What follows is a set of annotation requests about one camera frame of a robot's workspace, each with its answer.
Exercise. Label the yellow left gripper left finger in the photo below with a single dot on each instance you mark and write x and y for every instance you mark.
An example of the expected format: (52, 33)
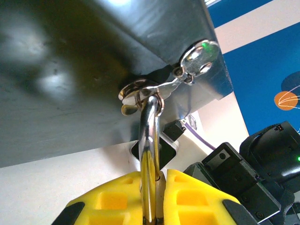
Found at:
(112, 201)

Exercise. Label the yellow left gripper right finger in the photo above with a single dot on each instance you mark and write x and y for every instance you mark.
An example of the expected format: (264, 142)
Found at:
(194, 199)

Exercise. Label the starry night painted box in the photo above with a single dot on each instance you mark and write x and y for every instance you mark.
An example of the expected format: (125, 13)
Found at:
(82, 70)

